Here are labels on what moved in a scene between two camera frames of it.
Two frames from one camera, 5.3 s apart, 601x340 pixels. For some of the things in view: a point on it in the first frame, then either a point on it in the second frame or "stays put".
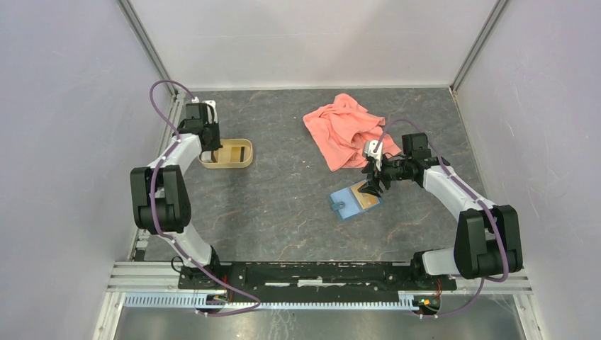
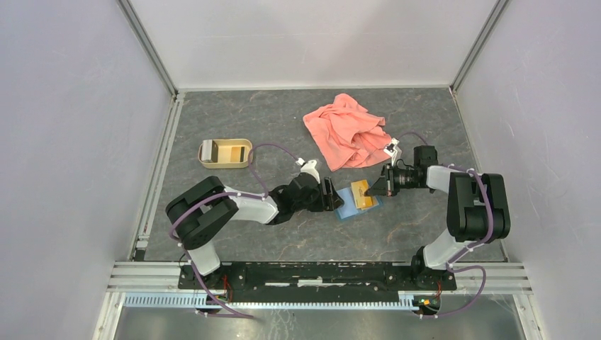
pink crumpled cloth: (339, 131) stays put
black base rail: (314, 282) stays put
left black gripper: (216, 145) -> (330, 201)
